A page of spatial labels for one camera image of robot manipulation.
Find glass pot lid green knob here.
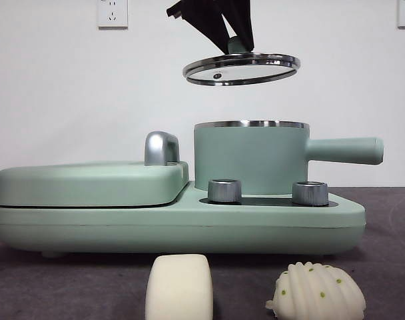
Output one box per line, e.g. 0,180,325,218
183,35,302,87

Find white rectangular steamed bun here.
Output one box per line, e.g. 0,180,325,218
145,253,213,320

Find white hedgehog bun green dots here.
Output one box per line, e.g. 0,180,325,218
265,261,367,320

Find silver control knob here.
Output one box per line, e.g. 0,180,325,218
292,181,329,206
208,179,242,203

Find mint green griddle lid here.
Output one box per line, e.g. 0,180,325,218
0,160,192,207

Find mint green breakfast machine base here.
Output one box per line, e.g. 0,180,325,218
0,185,366,259

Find mint green handled pot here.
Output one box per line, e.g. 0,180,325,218
193,119,385,195

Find silver griddle lid handle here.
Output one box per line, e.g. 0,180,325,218
144,131,181,167

